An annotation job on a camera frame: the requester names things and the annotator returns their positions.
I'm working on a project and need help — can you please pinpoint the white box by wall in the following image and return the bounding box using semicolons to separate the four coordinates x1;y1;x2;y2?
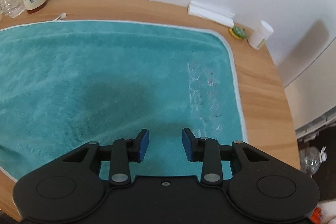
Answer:
188;1;235;27

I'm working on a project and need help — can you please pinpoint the small white bottle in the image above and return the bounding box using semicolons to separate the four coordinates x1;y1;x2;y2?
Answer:
247;20;274;50

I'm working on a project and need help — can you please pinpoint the small green yellow object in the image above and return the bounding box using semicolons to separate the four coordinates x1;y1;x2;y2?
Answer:
228;26;247;40

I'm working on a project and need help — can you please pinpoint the teal microfiber towel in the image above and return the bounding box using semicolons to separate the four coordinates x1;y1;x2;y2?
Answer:
1;20;248;180

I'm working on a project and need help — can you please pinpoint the clear plastic bottle on floor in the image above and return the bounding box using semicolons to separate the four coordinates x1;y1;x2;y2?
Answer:
299;146;327;177

